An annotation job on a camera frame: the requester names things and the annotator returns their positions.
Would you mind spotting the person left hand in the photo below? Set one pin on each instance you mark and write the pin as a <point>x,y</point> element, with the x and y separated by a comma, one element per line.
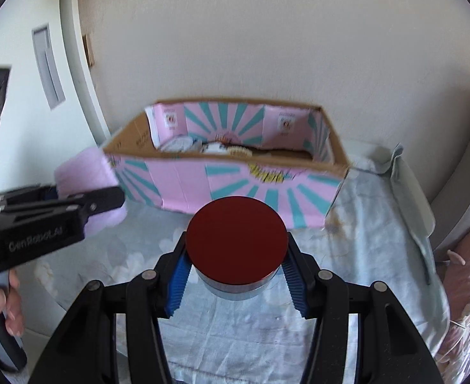
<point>10,304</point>

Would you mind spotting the floral bed sheet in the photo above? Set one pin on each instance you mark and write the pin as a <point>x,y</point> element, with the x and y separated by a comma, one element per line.
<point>264,338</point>

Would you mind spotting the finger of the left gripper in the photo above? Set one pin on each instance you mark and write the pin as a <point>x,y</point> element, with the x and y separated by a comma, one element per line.
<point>104,206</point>

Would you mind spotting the red lidded round tin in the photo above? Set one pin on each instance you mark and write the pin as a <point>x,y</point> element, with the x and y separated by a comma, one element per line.
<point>236,244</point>

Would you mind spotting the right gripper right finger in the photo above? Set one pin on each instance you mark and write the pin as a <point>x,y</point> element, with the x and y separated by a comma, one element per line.
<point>389,347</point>

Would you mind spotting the white wall switch plate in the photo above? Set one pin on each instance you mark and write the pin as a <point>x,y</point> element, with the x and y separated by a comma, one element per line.
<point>47,68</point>

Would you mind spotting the white panda print sock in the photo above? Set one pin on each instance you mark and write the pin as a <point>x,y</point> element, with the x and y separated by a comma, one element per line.
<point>214,147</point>

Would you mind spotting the white blue floss packet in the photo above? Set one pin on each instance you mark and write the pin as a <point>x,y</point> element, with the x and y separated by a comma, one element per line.
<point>179,144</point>

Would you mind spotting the pink teal cardboard box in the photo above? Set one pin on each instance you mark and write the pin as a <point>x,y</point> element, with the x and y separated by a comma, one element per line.
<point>298,164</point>

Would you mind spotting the cream hair scrunchie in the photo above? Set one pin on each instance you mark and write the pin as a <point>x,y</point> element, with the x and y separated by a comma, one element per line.
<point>238,151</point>

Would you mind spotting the pink plush toy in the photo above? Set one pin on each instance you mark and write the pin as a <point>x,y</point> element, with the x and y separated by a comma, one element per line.
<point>453,357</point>

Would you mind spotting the white door frame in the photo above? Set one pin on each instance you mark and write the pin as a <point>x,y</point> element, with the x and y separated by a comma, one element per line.
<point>80,71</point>

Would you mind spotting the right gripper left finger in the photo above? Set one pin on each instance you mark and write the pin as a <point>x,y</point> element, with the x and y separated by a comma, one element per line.
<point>83,347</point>

